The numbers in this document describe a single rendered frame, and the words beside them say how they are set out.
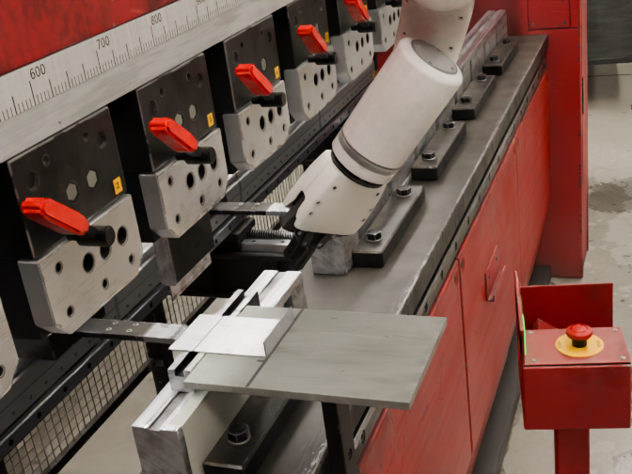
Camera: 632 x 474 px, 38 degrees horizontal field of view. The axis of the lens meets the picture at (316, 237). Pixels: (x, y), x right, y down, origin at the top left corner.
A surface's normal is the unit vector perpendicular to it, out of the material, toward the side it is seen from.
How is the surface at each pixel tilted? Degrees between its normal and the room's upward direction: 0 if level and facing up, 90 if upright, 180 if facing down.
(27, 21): 90
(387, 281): 0
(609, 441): 0
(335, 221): 122
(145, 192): 90
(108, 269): 90
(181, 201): 90
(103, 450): 0
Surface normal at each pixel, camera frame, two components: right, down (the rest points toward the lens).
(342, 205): 0.34, 0.73
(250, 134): 0.93, 0.03
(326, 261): -0.33, 0.41
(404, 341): -0.12, -0.91
